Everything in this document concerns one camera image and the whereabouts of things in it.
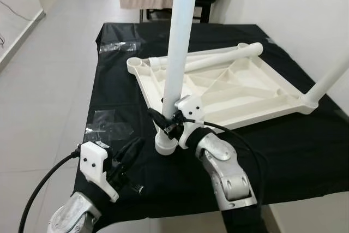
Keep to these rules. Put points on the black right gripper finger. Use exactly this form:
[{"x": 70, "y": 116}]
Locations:
[{"x": 158, "y": 118}]

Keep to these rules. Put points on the grey tape patch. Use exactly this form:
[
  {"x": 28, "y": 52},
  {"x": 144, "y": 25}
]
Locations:
[{"x": 268, "y": 40}]

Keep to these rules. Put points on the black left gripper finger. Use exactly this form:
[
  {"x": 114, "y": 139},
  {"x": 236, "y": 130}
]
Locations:
[
  {"x": 131, "y": 167},
  {"x": 132, "y": 148}
]

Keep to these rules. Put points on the black round stool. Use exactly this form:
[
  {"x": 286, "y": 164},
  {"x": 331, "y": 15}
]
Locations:
[{"x": 203, "y": 6}]

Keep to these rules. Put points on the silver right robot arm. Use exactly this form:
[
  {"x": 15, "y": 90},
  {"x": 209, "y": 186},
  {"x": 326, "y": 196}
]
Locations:
[{"x": 226, "y": 170}]

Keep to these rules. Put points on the white plastic table top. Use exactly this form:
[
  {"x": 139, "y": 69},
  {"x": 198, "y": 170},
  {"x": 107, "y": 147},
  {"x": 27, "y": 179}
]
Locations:
[{"x": 240, "y": 88}]

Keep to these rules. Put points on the black tablecloth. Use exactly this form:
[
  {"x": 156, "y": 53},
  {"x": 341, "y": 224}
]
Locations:
[{"x": 294, "y": 151}]

